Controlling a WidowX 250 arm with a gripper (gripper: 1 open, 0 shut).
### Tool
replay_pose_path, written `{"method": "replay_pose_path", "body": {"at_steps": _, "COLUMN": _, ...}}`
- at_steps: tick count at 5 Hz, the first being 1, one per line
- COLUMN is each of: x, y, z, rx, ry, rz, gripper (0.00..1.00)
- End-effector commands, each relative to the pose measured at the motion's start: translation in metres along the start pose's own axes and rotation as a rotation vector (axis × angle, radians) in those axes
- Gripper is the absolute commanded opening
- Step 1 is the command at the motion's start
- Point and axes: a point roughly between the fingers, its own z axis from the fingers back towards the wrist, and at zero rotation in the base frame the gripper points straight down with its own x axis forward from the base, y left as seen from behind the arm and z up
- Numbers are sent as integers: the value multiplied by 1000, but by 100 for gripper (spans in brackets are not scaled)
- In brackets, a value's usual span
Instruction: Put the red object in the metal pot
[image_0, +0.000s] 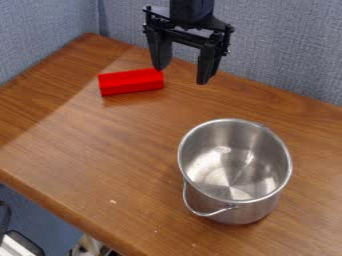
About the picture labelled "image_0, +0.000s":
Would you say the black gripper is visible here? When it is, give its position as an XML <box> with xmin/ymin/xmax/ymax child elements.
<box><xmin>142</xmin><ymin>0</ymin><xmax>234</xmax><ymax>85</ymax></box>

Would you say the white object under table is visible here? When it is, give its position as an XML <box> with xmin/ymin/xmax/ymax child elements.
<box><xmin>67</xmin><ymin>233</ymin><xmax>117</xmax><ymax>256</ymax></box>

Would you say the stainless steel pot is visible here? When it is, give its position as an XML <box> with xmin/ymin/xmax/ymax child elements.
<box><xmin>177</xmin><ymin>118</ymin><xmax>292</xmax><ymax>225</ymax></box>

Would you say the red rectangular block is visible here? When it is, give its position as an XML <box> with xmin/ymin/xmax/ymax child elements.
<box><xmin>97</xmin><ymin>68</ymin><xmax>164</xmax><ymax>96</ymax></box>

